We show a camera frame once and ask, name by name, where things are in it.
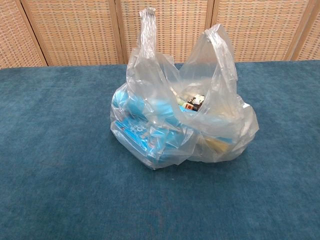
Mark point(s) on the blue printed snack packet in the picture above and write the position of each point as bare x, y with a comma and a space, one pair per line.
135, 140

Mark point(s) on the teal velvet tablecloth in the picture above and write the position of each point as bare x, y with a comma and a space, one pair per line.
62, 150

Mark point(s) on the flat yellow packet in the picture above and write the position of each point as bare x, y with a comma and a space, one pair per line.
220, 143

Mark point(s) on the woven rattan folding screen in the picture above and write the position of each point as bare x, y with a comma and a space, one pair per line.
75, 30

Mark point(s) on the clear plastic shopping bag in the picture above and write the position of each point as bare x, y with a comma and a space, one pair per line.
215, 82

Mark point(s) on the small dark printed packet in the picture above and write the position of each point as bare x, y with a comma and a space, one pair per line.
193, 103

